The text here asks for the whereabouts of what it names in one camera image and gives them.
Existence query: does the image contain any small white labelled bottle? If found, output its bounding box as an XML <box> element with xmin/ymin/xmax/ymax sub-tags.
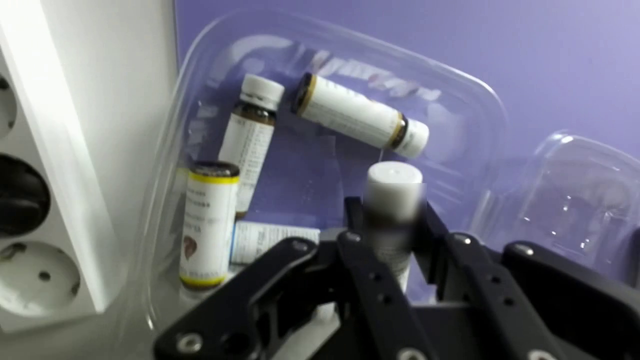
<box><xmin>230</xmin><ymin>220</ymin><xmax>321</xmax><ymax>265</ymax></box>

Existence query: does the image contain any small yellow-banded labelled bottle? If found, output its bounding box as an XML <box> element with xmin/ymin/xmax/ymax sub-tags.
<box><xmin>179</xmin><ymin>161</ymin><xmax>241</xmax><ymax>292</ymax></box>

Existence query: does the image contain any small white-capped brown bottle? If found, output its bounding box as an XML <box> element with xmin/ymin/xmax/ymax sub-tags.
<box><xmin>218</xmin><ymin>73</ymin><xmax>286</xmax><ymax>220</ymax></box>
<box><xmin>291</xmin><ymin>72</ymin><xmax>430</xmax><ymax>159</ymax></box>
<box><xmin>364</xmin><ymin>161</ymin><xmax>426</xmax><ymax>294</ymax></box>

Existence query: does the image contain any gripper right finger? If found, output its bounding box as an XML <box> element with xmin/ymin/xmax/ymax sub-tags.
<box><xmin>413</xmin><ymin>199</ymin><xmax>640</xmax><ymax>360</ymax></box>

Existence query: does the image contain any black plug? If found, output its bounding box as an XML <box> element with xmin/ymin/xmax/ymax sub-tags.
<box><xmin>0</xmin><ymin>154</ymin><xmax>52</xmax><ymax>238</ymax></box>

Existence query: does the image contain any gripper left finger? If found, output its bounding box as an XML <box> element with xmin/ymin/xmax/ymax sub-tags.
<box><xmin>153</xmin><ymin>197</ymin><xmax>442</xmax><ymax>360</ymax></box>

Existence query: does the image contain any clear plastic lid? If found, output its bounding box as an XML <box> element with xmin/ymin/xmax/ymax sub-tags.
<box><xmin>470</xmin><ymin>130</ymin><xmax>640</xmax><ymax>288</ymax></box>

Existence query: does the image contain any clear plastic container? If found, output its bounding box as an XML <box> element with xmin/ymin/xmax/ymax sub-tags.
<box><xmin>134</xmin><ymin>9</ymin><xmax>510</xmax><ymax>346</ymax></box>

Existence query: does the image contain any white power strip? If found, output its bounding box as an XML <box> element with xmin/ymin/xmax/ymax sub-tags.
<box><xmin>0</xmin><ymin>44</ymin><xmax>123</xmax><ymax>335</ymax></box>

